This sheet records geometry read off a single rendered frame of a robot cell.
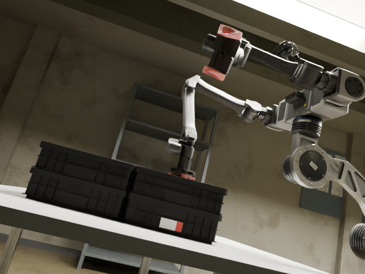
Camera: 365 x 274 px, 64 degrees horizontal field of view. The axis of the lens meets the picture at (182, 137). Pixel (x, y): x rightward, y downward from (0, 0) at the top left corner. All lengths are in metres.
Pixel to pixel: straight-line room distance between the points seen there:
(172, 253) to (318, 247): 4.44
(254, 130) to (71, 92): 2.74
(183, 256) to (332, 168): 0.91
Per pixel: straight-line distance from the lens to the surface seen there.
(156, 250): 0.81
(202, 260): 0.84
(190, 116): 1.46
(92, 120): 4.21
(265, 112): 1.74
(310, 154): 1.45
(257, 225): 4.60
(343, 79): 1.40
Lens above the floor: 0.78
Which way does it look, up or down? 15 degrees up
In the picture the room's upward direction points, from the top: 14 degrees clockwise
